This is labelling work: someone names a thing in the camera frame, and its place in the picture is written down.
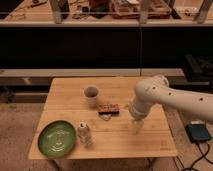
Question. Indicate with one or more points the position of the brown snack bar package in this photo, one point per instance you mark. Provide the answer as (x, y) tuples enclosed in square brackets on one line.
[(105, 109)]

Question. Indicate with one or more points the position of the black foot pedal box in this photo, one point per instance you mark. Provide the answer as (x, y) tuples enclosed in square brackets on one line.
[(198, 133)]

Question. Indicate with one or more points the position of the clear plastic bottle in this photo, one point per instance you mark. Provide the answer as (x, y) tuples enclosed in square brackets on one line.
[(84, 134)]

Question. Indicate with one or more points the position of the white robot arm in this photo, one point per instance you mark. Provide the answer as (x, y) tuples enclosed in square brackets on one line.
[(156, 90)]

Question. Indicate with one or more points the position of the green round plate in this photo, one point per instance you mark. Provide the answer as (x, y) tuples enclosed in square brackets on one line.
[(57, 139)]

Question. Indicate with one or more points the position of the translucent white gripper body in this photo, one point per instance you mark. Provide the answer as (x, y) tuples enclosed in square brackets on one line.
[(137, 126)]

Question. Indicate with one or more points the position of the wooden shelf rack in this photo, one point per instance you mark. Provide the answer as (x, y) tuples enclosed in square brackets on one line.
[(96, 13)]

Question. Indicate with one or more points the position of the red tray on shelf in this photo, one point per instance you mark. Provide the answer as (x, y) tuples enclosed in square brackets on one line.
[(131, 9)]

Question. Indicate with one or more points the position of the black equipment on right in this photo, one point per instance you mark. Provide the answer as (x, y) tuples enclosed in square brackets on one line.
[(197, 69)]

